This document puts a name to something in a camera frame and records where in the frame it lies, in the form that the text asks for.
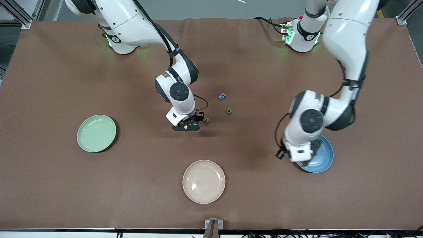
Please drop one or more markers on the light green plate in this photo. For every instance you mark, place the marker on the light green plate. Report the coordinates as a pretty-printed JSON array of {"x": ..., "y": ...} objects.
[{"x": 96, "y": 134}]

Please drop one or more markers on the blue lowercase letter m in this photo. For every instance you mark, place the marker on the blue lowercase letter m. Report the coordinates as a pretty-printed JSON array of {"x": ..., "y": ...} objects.
[{"x": 222, "y": 96}]

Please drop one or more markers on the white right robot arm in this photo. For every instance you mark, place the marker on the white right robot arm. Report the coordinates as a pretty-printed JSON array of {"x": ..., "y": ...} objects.
[{"x": 132, "y": 23}]

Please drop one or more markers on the brown table cover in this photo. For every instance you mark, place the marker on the brown table cover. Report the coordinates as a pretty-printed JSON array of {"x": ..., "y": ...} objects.
[{"x": 66, "y": 82}]

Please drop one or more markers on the left arm base connector bracket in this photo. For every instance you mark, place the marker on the left arm base connector bracket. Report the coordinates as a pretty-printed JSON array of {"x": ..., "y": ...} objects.
[{"x": 287, "y": 33}]

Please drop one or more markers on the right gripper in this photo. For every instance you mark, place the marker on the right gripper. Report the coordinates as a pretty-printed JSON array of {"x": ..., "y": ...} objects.
[{"x": 198, "y": 117}]

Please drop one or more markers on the black table edge strip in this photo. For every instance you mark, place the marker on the black table edge strip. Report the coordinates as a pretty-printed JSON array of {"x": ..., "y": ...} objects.
[{"x": 99, "y": 229}]

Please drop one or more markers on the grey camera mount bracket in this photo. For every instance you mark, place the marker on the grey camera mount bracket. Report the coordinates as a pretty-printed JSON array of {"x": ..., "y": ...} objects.
[{"x": 213, "y": 224}]

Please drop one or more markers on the blue plate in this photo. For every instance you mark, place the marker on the blue plate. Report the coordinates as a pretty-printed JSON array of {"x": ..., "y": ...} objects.
[{"x": 322, "y": 158}]

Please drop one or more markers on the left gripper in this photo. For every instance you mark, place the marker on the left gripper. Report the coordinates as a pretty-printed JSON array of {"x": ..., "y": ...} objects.
[{"x": 316, "y": 144}]

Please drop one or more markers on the beige plate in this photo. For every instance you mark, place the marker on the beige plate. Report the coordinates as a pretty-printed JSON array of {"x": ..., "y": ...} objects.
[{"x": 204, "y": 181}]

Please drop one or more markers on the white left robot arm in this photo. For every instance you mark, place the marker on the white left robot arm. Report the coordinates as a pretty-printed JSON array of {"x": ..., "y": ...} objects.
[{"x": 347, "y": 33}]

